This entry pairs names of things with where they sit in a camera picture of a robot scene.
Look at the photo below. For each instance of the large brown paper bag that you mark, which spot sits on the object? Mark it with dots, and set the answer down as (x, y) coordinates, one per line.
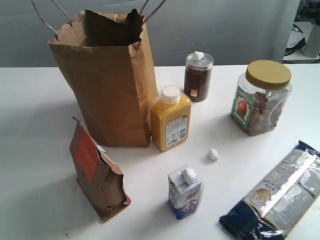
(107, 61)

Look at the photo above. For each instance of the yellow millet plastic bottle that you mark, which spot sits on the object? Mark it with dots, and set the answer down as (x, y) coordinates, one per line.
(170, 115)

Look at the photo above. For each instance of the small brown pouch red label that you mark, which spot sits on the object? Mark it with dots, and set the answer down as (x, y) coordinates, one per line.
(101, 180)

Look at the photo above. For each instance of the dark blue noodle package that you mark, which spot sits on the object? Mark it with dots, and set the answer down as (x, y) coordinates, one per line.
(277, 203)

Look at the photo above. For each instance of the nut jar yellow lid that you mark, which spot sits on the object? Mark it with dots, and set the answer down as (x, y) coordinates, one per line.
(260, 96)

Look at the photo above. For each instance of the dark seed clear canister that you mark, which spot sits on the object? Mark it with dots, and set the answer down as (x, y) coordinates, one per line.
(197, 77)

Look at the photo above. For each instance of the white stand in background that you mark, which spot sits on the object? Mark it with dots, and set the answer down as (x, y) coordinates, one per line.
(303, 45)

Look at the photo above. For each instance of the small white blue milk carton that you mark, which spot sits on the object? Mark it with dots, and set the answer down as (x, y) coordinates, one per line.
(183, 199)

